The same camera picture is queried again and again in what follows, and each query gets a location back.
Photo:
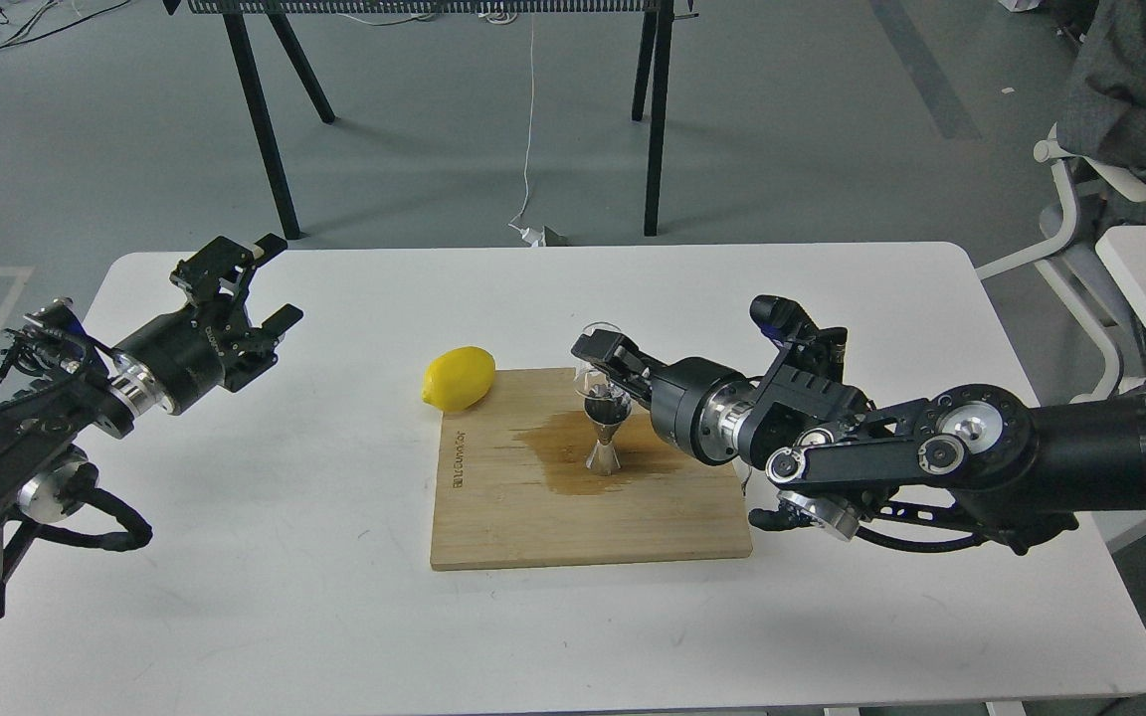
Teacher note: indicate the wooden cutting board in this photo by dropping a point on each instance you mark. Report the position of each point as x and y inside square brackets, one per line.
[513, 490]

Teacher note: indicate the white office chair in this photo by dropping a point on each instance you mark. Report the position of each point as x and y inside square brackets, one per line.
[1067, 259]

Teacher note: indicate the yellow lemon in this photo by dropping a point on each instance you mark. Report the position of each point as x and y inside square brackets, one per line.
[455, 380]

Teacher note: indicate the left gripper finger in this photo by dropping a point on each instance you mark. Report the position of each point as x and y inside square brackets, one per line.
[217, 279]
[247, 352]

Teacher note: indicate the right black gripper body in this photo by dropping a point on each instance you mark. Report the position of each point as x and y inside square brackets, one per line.
[689, 401]

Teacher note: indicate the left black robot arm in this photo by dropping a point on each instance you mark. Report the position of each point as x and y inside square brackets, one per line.
[56, 381]

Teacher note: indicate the steel double jigger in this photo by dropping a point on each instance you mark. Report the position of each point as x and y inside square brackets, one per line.
[603, 459]

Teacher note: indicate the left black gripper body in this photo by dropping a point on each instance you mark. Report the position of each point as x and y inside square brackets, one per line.
[187, 354]

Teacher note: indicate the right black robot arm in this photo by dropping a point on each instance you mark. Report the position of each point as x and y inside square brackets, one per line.
[970, 466]

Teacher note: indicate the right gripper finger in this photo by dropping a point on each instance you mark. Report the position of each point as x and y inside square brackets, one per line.
[618, 358]
[610, 402]

